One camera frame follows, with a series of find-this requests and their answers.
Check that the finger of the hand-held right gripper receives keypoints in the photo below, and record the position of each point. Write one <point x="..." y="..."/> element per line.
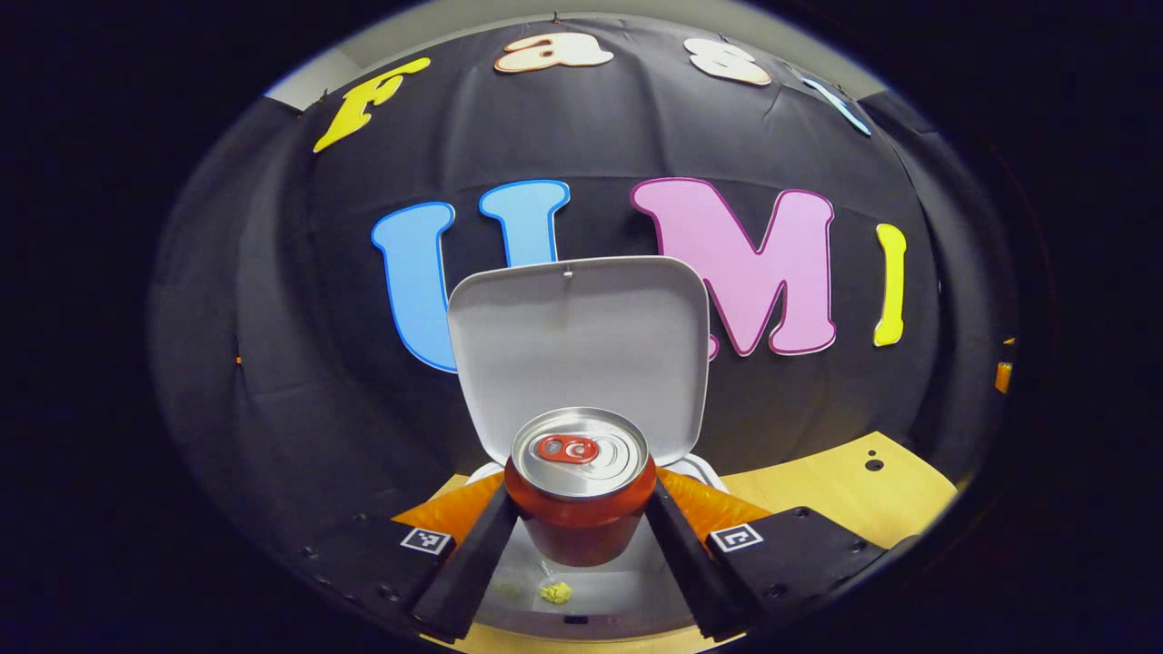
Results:
<point x="1003" y="377"/>

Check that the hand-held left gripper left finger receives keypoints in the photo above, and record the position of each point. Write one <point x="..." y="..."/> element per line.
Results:
<point x="463" y="568"/>

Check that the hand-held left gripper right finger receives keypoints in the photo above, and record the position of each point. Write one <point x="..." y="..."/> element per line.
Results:
<point x="690" y="568"/>

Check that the yellow paper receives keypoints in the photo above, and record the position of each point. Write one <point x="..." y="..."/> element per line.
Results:
<point x="555" y="592"/>

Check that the red pop can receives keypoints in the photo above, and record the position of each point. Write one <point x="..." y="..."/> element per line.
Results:
<point x="581" y="513"/>

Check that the white desktop garbage bin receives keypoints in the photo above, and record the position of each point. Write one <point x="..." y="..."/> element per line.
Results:
<point x="581" y="336"/>

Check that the wooden desktop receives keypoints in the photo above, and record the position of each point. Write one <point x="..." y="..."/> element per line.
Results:
<point x="818" y="490"/>

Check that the black backdrop cloth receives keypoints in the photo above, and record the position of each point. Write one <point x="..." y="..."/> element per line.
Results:
<point x="309" y="381"/>

